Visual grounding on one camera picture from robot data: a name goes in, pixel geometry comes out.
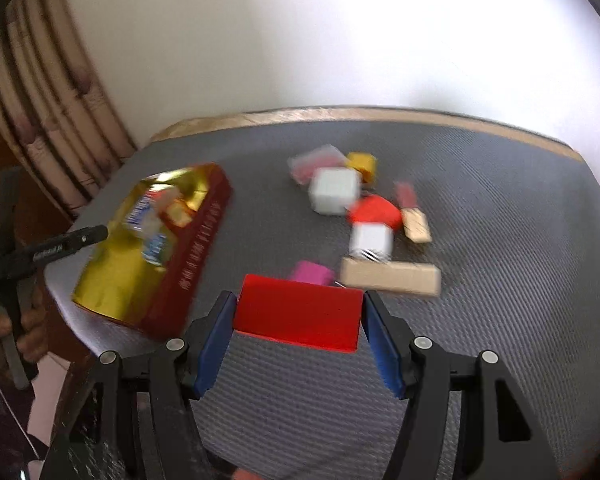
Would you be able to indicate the red and gold box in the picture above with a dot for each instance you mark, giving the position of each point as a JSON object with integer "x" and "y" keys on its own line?
{"x": 115, "y": 280}

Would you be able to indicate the small wooden block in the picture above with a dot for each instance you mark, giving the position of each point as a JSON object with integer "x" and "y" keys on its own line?
{"x": 416, "y": 226}

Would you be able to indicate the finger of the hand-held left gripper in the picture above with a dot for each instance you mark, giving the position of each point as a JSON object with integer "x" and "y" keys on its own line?
{"x": 92, "y": 234}

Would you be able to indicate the person's left hand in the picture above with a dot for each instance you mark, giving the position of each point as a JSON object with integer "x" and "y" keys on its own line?
{"x": 32, "y": 325}

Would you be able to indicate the pink block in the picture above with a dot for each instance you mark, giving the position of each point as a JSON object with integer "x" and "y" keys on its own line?
{"x": 311, "y": 272}

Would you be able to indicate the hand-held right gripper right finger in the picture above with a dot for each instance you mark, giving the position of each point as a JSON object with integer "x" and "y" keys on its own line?
{"x": 382, "y": 350}

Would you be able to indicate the red rectangular block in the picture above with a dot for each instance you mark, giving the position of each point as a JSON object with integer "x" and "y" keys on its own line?
{"x": 297, "y": 317}

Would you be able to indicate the long wooden block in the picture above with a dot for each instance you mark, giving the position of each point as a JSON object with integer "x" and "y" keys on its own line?
{"x": 390, "y": 277}

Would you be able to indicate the red rounded block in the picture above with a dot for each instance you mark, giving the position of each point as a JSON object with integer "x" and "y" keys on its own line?
{"x": 375, "y": 211}

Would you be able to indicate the white cube with striped side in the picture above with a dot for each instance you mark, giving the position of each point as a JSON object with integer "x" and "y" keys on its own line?
{"x": 370, "y": 242}

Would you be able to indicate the grey mesh mat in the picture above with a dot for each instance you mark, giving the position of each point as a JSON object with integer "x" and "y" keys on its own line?
{"x": 480, "y": 285}

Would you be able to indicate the plain white cube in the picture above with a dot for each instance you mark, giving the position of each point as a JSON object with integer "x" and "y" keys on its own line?
{"x": 332, "y": 191}

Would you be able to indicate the clear box with pink contents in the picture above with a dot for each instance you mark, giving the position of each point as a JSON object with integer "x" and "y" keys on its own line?
{"x": 310, "y": 162}

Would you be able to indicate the thin red stick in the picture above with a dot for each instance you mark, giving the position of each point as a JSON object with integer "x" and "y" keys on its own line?
{"x": 405, "y": 195}

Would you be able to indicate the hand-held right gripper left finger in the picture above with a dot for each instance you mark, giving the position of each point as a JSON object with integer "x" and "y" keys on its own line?
{"x": 215, "y": 347}

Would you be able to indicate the striped beige curtain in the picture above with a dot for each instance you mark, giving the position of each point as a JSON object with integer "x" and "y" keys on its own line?
{"x": 40, "y": 85}

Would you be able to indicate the yellow cube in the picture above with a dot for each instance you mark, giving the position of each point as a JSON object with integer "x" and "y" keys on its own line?
{"x": 364, "y": 165}

